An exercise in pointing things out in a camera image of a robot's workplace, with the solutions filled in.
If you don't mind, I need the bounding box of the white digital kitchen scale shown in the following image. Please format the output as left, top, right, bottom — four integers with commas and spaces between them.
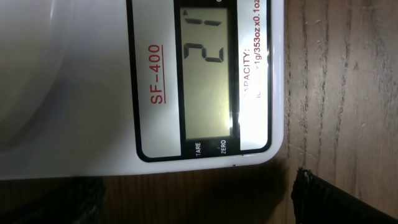
1, 0, 284, 180

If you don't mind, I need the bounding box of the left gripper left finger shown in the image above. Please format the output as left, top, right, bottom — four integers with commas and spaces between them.
1, 177, 105, 224

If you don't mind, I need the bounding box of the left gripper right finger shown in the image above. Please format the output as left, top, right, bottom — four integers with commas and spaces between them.
291, 167, 397, 224

